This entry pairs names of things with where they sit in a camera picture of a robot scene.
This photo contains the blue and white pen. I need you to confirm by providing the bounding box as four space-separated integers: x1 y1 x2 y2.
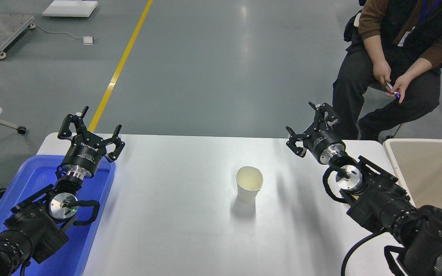
386 82 401 99

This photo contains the thin white floor cable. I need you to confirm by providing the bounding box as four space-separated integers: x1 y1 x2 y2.
32 25 84 40

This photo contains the person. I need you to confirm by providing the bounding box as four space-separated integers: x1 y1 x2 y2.
332 0 442 141

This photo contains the person's right hand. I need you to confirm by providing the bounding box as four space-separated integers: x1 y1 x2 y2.
373 60 393 86

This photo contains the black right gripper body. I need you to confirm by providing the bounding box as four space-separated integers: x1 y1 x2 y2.
304 128 345 161

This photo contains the metal frame cart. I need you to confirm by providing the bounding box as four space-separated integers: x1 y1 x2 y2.
0 13 36 60

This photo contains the white flat floor platform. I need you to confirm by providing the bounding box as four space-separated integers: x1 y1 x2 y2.
42 0 99 18

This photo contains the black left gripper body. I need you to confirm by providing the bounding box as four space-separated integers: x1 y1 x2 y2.
61 134 106 174

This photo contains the blue plastic tray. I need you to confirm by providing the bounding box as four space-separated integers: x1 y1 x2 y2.
0 154 117 276

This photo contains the white paper cup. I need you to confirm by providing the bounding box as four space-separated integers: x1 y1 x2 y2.
236 166 264 204

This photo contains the person's left hand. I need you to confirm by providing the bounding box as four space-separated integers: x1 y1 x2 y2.
385 73 414 103

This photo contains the large pale bin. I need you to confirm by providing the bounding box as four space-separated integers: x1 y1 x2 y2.
383 138 442 218

